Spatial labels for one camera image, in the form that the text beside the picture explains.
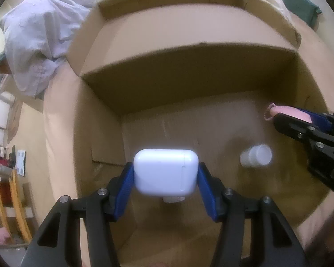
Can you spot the white red-label pill bottle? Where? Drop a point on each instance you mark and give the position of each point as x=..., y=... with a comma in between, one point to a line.
x=172, y=200

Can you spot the small white bottle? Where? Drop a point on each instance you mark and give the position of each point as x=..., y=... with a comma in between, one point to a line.
x=256, y=156

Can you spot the green pillow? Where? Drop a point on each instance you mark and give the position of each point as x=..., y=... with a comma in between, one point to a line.
x=304, y=9

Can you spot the lavender white duvet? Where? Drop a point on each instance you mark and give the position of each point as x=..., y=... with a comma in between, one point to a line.
x=38, y=34

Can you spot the tan bed sheet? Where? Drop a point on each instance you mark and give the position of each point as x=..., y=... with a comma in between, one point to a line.
x=58, y=144

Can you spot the white bathroom scale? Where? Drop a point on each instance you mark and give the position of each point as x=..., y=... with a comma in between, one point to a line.
x=21, y=162

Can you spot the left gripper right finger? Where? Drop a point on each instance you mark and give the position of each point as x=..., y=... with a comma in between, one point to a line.
x=253, y=232

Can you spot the white earbuds case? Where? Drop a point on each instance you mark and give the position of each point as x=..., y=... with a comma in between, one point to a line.
x=165, y=173

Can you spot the pink paw toy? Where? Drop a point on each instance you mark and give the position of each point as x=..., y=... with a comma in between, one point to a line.
x=273, y=110

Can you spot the wooden chair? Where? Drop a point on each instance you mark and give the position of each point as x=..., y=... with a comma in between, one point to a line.
x=10, y=196

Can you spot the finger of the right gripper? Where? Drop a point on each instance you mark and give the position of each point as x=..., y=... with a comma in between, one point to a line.
x=319, y=120
x=297, y=129

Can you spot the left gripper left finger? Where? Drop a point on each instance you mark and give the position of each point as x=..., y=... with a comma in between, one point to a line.
x=57, y=242

